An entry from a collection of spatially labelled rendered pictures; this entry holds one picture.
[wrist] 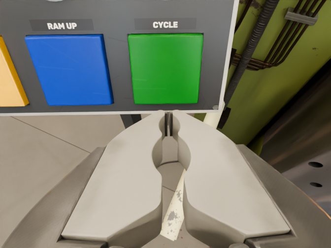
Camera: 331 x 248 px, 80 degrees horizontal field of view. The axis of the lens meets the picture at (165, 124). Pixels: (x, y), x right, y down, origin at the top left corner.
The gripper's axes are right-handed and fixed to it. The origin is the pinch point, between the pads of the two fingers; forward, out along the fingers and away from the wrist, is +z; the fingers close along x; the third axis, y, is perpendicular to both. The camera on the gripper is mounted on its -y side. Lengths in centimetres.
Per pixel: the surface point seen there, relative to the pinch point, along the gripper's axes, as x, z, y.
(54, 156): -68, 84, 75
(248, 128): 32, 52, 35
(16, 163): -89, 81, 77
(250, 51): 20.3, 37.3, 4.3
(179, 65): 1.5, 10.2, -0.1
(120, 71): -4.9, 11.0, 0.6
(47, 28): -11.5, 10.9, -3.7
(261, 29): 20.2, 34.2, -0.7
